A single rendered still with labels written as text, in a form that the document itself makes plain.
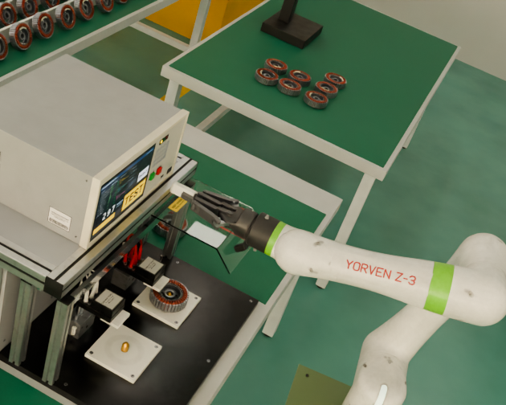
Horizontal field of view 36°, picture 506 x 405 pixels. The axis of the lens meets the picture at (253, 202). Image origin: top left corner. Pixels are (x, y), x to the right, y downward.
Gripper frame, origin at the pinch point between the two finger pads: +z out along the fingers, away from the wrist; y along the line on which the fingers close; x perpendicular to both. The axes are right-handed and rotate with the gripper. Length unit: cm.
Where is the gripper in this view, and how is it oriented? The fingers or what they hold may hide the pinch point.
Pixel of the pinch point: (183, 192)
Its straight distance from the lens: 203.5
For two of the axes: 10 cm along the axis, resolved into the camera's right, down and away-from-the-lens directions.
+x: 2.8, -7.8, -5.6
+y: 3.9, -4.4, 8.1
